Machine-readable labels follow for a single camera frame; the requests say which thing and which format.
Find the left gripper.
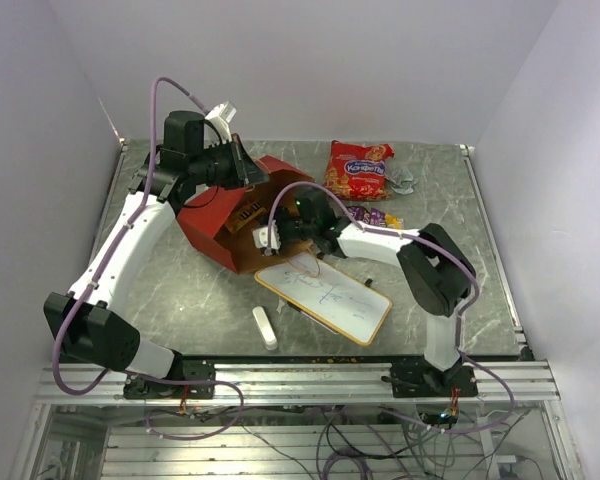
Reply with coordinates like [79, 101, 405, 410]
[191, 134, 271, 191]

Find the red paper bag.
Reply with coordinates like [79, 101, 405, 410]
[177, 156, 314, 274]

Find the red candy snack bag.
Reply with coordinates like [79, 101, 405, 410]
[323, 140, 395, 201]

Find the purple candy packet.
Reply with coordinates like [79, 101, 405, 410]
[348, 205, 374, 225]
[368, 208, 387, 227]

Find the yellow candy packet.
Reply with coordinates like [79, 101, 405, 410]
[384, 214, 404, 230]
[224, 200, 266, 234]

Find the silver foil snack packet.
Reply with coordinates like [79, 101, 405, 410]
[385, 167, 418, 195]

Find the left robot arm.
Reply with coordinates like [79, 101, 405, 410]
[43, 103, 269, 397]

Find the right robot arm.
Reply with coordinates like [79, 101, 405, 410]
[257, 181, 480, 396]

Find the white marker eraser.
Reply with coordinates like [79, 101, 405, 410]
[252, 306, 278, 351]

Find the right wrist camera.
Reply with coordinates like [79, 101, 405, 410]
[252, 223, 281, 256]

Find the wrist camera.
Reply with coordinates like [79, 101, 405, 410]
[252, 223, 281, 256]
[205, 101, 237, 143]

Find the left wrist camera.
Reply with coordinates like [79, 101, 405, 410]
[205, 101, 237, 143]

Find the small whiteboard orange frame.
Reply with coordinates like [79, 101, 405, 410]
[254, 251, 392, 346]

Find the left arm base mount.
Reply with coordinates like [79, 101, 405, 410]
[123, 358, 216, 400]

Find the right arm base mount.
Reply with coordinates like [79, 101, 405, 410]
[381, 356, 478, 398]

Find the aluminium rail frame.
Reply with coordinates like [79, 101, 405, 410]
[34, 361, 560, 479]

